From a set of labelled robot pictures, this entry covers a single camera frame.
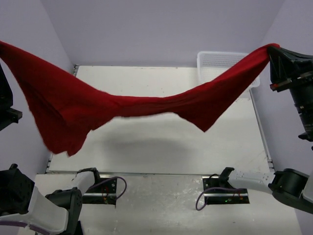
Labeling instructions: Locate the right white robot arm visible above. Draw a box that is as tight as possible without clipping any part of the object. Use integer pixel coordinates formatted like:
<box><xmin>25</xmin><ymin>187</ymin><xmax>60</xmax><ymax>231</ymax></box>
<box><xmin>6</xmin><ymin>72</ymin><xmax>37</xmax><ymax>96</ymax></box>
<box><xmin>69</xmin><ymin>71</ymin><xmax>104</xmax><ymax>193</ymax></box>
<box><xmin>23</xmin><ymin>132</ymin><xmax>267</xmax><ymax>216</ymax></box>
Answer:
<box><xmin>218</xmin><ymin>46</ymin><xmax>313</xmax><ymax>213</ymax></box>

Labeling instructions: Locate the white plastic basket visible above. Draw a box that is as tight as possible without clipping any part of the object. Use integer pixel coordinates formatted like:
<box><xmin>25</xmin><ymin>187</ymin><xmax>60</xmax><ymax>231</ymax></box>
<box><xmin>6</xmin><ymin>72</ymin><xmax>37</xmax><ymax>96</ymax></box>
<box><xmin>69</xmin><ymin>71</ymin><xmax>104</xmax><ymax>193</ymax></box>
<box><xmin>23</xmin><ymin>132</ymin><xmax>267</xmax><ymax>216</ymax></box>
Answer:
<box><xmin>197</xmin><ymin>51</ymin><xmax>247</xmax><ymax>85</ymax></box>

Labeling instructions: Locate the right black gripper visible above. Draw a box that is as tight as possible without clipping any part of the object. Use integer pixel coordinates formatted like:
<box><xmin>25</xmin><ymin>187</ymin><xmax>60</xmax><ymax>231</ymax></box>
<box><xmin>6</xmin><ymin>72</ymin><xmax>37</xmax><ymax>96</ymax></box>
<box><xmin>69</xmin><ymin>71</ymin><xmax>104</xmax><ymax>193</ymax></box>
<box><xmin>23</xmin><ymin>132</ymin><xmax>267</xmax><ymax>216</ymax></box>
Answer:
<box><xmin>264</xmin><ymin>42</ymin><xmax>313</xmax><ymax>136</ymax></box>

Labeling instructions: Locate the red t-shirt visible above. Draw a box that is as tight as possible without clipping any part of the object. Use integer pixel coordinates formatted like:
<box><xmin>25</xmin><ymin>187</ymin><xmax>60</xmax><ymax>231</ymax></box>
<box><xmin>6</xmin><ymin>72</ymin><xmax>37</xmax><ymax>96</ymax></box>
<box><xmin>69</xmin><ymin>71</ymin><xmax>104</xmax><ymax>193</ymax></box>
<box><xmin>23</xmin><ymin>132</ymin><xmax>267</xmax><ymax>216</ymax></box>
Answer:
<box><xmin>0</xmin><ymin>42</ymin><xmax>269</xmax><ymax>156</ymax></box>

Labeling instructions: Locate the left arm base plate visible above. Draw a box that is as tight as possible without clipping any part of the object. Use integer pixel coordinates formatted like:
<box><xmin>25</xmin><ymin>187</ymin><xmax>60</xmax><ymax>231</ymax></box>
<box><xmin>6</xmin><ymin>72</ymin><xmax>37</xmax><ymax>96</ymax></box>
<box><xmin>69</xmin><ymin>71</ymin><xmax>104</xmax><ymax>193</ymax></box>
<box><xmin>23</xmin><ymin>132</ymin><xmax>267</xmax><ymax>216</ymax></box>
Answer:
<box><xmin>83</xmin><ymin>175</ymin><xmax>117</xmax><ymax>206</ymax></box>

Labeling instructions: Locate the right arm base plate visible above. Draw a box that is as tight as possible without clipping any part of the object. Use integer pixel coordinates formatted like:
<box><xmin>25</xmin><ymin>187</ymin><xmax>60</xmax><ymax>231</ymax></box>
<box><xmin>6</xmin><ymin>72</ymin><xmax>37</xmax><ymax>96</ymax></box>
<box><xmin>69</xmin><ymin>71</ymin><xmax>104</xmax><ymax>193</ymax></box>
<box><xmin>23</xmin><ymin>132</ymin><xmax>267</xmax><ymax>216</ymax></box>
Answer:
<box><xmin>202</xmin><ymin>174</ymin><xmax>250</xmax><ymax>205</ymax></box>

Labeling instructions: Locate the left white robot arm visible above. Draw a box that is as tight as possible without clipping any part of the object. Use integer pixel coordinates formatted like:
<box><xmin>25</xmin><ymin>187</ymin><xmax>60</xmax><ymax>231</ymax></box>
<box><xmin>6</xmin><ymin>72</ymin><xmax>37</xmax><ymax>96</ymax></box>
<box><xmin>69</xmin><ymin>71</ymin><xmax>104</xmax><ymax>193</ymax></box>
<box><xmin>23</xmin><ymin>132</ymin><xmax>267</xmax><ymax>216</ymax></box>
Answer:
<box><xmin>0</xmin><ymin>164</ymin><xmax>102</xmax><ymax>235</ymax></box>

